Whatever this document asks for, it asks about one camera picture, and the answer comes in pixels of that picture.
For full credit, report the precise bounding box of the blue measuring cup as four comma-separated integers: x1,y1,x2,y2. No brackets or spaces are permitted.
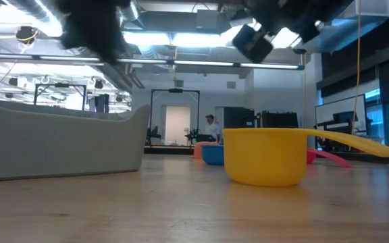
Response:
201,144,226,166

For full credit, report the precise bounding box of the long ceiling light strip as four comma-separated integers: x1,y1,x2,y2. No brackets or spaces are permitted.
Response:
0,53,305,71

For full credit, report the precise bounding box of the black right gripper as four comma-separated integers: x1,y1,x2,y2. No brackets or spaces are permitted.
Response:
232,0,337,64

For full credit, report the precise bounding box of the yellow measuring cup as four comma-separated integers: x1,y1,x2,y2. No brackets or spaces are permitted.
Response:
222,128,389,188

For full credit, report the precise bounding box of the hanging yellow cable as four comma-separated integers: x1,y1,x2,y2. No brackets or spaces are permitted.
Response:
348,15,363,152

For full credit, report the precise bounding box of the black gantry frame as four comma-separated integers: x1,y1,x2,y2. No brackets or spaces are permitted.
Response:
149,88,201,149
33,82,88,111

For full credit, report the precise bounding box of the white door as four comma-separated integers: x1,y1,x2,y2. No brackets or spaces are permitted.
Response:
164,105,191,146

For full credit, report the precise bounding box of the grey plastic basket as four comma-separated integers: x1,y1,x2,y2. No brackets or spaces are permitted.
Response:
0,88,151,183

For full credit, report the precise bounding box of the black cabinet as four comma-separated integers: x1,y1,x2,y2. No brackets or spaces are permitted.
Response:
223,106,256,129

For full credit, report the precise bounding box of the black pegboard equipment cart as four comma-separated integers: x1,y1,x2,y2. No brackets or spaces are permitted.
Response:
315,111,359,153

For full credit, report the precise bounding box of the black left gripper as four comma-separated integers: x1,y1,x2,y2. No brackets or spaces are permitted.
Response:
55,0,132,64

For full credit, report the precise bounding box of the red measuring cup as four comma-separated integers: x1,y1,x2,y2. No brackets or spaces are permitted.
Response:
306,147,353,169

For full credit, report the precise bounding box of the black background robot station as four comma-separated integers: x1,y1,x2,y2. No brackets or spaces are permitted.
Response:
184,130,217,144

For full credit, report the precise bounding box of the black fabric panel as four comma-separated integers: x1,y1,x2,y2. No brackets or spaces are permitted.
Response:
261,111,299,129

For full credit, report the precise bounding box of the person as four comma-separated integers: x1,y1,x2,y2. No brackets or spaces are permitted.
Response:
203,113,223,143

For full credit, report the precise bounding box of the black yellow cable reel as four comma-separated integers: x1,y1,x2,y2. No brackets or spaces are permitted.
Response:
14,25,40,46

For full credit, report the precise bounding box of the orange measuring cup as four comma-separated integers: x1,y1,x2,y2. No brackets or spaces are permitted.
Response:
191,141,219,160

